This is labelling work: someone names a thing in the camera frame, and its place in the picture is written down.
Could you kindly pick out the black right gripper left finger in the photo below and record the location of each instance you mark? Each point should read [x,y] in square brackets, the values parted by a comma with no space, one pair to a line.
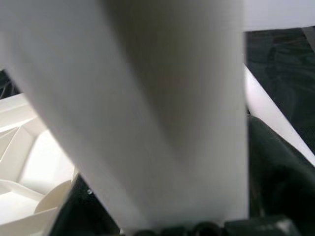
[81,211]

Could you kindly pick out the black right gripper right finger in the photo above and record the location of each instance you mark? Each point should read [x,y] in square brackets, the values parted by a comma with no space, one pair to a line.
[278,177]

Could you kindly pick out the white plastic table leg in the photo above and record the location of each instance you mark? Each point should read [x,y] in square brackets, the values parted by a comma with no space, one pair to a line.
[270,108]
[172,123]

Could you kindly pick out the white plastic children table top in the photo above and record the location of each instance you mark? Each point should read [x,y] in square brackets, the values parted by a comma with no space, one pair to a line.
[29,147]

